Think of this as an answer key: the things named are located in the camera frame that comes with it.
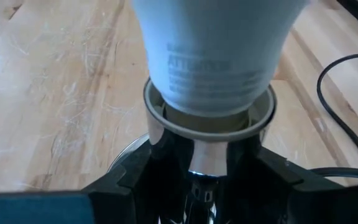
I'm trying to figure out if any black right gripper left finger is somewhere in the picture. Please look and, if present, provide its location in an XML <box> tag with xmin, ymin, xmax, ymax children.
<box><xmin>82</xmin><ymin>133</ymin><xmax>195</xmax><ymax>224</ymax></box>

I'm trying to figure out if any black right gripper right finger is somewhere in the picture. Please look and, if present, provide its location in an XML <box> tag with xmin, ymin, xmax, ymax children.
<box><xmin>225</xmin><ymin>133</ymin><xmax>358</xmax><ymax>224</ymax></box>

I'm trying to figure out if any chrome lamp socket base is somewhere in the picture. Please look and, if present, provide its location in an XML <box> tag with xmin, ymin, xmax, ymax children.
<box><xmin>106</xmin><ymin>77</ymin><xmax>277</xmax><ymax>224</ymax></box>

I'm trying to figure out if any white lightbulb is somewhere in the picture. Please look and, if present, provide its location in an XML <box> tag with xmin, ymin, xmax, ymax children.
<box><xmin>131</xmin><ymin>0</ymin><xmax>310</xmax><ymax>118</ymax></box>

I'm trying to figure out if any black lamp cable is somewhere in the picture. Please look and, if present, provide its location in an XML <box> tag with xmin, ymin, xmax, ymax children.
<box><xmin>308</xmin><ymin>53</ymin><xmax>358</xmax><ymax>181</ymax></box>

